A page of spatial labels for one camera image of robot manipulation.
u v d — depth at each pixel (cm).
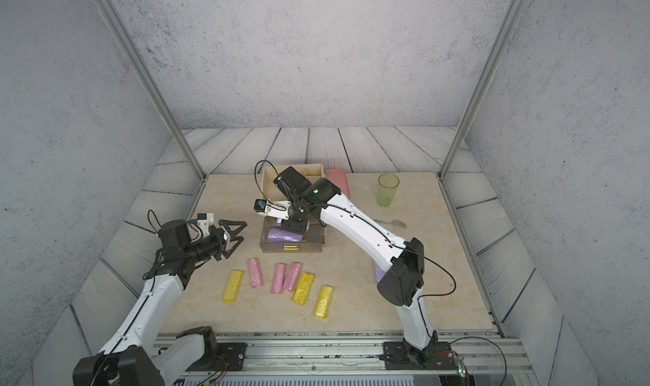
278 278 88
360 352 75
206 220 76
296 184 59
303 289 85
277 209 64
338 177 118
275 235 79
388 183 104
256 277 87
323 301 83
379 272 87
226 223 72
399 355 73
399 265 46
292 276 87
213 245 70
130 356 41
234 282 88
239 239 81
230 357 73
